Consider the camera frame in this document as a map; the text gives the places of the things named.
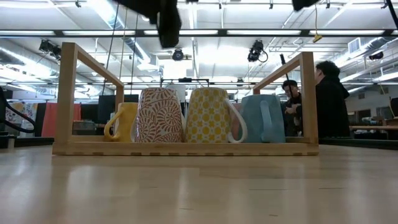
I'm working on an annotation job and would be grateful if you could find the orange leaf pattern mug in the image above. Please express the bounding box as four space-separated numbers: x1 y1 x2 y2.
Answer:
130 87 187 144

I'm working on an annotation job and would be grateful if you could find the plain light blue mug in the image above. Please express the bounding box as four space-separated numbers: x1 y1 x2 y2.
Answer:
239 93 287 144

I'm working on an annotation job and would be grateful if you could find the wooden slatted tray with handles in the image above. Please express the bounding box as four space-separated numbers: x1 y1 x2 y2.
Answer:
52 42 320 157

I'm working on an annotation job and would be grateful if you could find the thick black looped cable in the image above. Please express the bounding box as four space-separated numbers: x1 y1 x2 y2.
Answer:
0 86 37 134

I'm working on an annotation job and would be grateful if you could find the yellow dotted pattern mug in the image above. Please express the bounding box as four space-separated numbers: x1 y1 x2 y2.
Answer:
183 86 249 144

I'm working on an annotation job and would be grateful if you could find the plain pink mug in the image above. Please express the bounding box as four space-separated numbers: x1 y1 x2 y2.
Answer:
229 103 244 141

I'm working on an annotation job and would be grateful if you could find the black overhead rig beam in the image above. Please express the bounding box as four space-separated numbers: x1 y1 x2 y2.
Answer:
0 28 398 39

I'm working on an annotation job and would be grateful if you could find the yellow hanging cable with hook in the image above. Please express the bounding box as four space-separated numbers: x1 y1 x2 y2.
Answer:
312 2 323 44

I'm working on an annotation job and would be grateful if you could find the thin black hanging cable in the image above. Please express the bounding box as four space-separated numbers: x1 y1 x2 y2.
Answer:
102 2 121 94

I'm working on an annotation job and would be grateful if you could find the red curtain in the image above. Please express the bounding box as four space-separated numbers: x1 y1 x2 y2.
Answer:
41 102 83 138

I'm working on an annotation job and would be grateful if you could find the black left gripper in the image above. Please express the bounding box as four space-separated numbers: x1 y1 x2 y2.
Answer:
114 0 183 49

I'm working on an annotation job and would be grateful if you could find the plain yellow mug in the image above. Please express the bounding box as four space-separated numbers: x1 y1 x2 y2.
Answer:
103 102 139 142

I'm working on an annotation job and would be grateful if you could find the floral patterned cloth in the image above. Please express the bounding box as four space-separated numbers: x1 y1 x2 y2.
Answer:
5 100 37 126

